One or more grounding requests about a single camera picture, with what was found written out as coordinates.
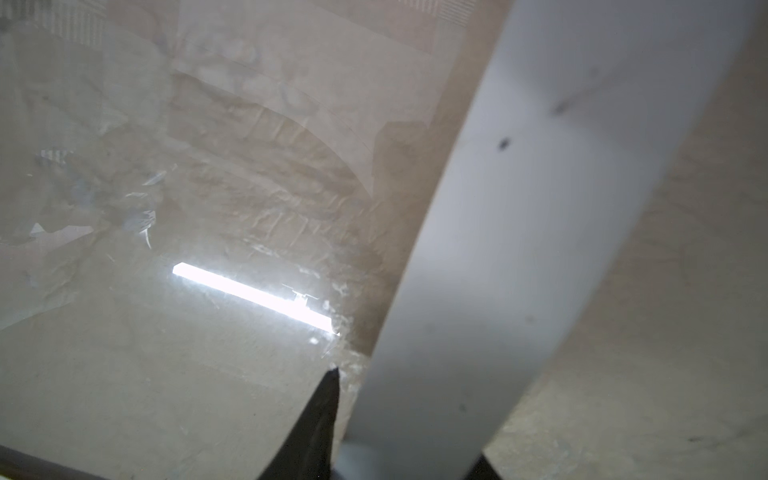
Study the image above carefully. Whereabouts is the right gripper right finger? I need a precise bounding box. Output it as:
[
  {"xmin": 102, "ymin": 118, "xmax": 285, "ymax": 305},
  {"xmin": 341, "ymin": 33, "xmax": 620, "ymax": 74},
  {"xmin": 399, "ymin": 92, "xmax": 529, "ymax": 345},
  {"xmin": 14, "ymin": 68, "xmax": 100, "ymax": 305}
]
[{"xmin": 464, "ymin": 455, "xmax": 502, "ymax": 480}]

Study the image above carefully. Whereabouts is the clear acrylic sheet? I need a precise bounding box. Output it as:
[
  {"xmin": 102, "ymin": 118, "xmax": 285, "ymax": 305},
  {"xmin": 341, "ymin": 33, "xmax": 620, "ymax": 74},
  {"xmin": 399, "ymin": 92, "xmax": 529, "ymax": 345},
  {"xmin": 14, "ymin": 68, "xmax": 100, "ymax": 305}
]
[{"xmin": 1, "ymin": 1, "xmax": 510, "ymax": 479}]

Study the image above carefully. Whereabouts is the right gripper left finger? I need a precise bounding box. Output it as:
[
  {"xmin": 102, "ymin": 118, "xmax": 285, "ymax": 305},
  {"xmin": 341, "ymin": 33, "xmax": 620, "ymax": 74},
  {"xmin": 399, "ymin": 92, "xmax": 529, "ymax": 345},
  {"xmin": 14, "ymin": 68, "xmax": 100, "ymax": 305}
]
[{"xmin": 257, "ymin": 368, "xmax": 340, "ymax": 480}]

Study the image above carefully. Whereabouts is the waterfall photo with white border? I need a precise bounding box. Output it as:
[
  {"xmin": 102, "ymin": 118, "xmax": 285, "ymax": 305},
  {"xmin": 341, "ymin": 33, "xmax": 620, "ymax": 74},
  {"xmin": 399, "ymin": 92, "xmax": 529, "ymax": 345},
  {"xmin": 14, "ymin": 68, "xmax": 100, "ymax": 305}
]
[{"xmin": 335, "ymin": 1, "xmax": 763, "ymax": 479}]

